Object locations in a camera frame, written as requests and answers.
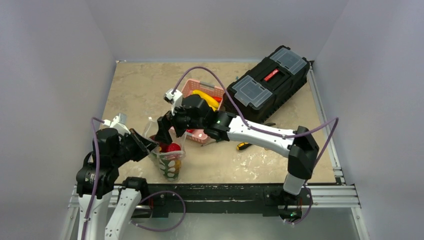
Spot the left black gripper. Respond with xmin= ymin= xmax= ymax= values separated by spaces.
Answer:
xmin=111 ymin=126 xmax=159 ymax=166

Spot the clear zip top bag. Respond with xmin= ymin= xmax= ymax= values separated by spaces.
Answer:
xmin=142 ymin=117 xmax=187 ymax=179

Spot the green bell pepper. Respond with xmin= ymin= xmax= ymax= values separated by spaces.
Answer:
xmin=158 ymin=158 xmax=181 ymax=182

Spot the yellow lemon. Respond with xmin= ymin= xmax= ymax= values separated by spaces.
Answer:
xmin=173 ymin=159 xmax=182 ymax=173

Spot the pink plastic basket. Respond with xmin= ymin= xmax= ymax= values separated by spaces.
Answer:
xmin=180 ymin=78 xmax=225 ymax=145

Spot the yellow banana bunch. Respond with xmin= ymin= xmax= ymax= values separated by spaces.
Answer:
xmin=192 ymin=89 xmax=220 ymax=111

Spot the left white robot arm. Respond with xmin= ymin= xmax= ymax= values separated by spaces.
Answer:
xmin=76 ymin=127 xmax=159 ymax=240

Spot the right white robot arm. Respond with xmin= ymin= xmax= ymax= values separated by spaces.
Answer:
xmin=155 ymin=91 xmax=320 ymax=204

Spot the orange carrot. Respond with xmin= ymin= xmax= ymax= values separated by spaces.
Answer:
xmin=212 ymin=96 xmax=222 ymax=103

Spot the black yellow screwdriver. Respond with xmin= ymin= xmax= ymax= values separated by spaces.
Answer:
xmin=236 ymin=142 xmax=252 ymax=151

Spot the black plastic toolbox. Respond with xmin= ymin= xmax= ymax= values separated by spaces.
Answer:
xmin=226 ymin=45 xmax=310 ymax=124

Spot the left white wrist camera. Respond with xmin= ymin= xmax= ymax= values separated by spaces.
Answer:
xmin=102 ymin=113 xmax=130 ymax=135

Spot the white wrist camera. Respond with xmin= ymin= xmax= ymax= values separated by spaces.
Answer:
xmin=164 ymin=88 xmax=184 ymax=116
xmin=102 ymin=113 xmax=130 ymax=135

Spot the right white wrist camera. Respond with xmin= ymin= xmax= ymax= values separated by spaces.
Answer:
xmin=164 ymin=88 xmax=184 ymax=116

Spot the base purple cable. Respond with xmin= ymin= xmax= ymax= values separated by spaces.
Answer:
xmin=130 ymin=190 xmax=187 ymax=233

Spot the green handled screwdriver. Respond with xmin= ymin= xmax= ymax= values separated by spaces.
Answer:
xmin=201 ymin=140 xmax=219 ymax=147

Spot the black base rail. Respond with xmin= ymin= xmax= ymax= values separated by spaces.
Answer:
xmin=138 ymin=183 xmax=313 ymax=220

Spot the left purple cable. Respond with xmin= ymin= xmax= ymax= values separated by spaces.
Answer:
xmin=81 ymin=117 xmax=107 ymax=240

